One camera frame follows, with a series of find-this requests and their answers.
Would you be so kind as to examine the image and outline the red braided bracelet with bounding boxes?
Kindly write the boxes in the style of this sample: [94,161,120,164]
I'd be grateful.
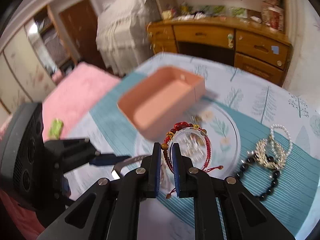
[160,121,224,199]

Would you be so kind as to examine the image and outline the black bead bracelet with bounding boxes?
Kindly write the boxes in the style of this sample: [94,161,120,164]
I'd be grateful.
[235,152,281,202]

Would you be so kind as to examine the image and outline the pink jewelry box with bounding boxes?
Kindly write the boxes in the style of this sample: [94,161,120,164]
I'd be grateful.
[117,66,206,140]

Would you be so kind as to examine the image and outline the gold leaf hair comb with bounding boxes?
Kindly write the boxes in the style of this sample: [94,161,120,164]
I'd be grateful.
[247,136,289,170]

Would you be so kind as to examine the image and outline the white pearl bracelet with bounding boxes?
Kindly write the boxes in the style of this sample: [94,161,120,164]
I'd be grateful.
[269,123,293,163]

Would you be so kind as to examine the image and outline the clear round plastic lid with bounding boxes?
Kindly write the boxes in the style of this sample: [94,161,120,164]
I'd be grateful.
[169,127,212,169]

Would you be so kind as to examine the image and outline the green small object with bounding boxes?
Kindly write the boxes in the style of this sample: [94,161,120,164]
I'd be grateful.
[48,119,64,140]

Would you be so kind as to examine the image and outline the gold earrings and rings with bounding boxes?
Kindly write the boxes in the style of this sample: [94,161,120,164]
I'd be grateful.
[191,110,214,124]

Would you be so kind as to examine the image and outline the teal tree pattern tablecloth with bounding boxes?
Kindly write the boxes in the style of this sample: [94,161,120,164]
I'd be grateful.
[64,53,319,239]

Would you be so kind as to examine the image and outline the white lace cover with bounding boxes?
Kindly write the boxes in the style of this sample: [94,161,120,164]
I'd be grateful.
[96,0,161,76]

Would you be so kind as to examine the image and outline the brown wooden door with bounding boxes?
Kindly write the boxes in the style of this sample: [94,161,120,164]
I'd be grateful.
[59,0,106,70]

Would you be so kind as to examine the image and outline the wooden desk with drawers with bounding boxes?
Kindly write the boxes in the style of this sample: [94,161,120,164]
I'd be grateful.
[146,17,292,86]

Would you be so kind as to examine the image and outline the red floral cup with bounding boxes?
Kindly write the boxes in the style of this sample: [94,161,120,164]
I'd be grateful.
[261,2,284,31]

